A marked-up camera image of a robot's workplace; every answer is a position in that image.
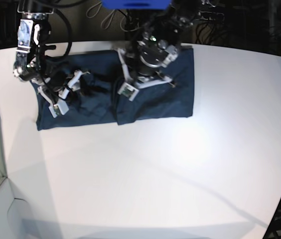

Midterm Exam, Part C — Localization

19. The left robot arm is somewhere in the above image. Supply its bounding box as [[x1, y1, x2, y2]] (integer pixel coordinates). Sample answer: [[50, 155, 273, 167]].
[[128, 0, 202, 82]]

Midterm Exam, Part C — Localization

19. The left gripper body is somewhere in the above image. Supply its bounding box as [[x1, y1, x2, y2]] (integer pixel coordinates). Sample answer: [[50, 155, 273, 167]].
[[134, 58, 161, 80]]

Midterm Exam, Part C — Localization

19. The dark blue t-shirt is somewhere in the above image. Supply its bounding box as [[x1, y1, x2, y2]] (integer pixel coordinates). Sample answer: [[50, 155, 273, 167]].
[[36, 48, 194, 130]]

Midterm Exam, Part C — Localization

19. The blue plastic bin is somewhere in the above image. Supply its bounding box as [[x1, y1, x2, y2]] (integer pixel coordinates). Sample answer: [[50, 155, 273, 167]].
[[102, 0, 171, 9]]

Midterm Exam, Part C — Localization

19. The white looped cable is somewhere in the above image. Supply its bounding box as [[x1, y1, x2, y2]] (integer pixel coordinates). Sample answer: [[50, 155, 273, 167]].
[[85, 0, 128, 32]]

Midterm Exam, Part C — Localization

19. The black power strip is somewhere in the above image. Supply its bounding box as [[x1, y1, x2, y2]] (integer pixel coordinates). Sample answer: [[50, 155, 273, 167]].
[[197, 10, 225, 22]]

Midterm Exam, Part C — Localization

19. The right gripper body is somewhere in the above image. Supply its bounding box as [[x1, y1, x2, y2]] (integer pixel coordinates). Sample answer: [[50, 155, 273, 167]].
[[45, 71, 73, 96]]

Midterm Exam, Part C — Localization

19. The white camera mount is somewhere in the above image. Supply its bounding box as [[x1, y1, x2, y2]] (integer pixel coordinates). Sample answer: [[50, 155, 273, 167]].
[[117, 48, 174, 101], [37, 70, 91, 118]]

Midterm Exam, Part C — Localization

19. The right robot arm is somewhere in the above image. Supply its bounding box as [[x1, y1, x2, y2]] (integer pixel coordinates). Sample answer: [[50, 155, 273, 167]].
[[13, 0, 83, 100]]

